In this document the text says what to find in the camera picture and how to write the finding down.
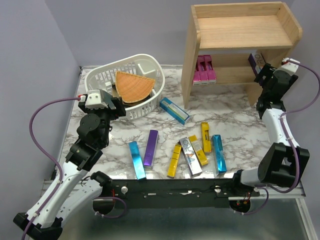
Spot silver toothpaste box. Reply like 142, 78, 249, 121
179, 137, 202, 177

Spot purple toothpaste box with cloud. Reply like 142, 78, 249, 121
248, 52, 266, 76

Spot yellow toothpaste box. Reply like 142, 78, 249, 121
167, 142, 182, 179
188, 135, 208, 167
201, 122, 212, 153

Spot pink toothpaste box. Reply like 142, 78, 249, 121
197, 55, 209, 85
192, 64, 201, 86
204, 55, 217, 85

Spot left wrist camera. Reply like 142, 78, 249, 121
78, 89, 108, 109

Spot white plastic basket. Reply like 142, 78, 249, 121
84, 54, 165, 121

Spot black base bar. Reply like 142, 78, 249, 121
108, 178, 260, 209

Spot wooden two-tier shelf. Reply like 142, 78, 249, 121
181, 1, 303, 108

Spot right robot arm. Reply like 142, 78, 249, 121
230, 58, 310, 196

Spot blue green toothpaste box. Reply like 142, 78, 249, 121
159, 97, 190, 125

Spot metallic blue toothpaste box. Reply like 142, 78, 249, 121
128, 141, 146, 180
211, 134, 227, 174

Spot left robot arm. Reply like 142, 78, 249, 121
13, 89, 126, 240

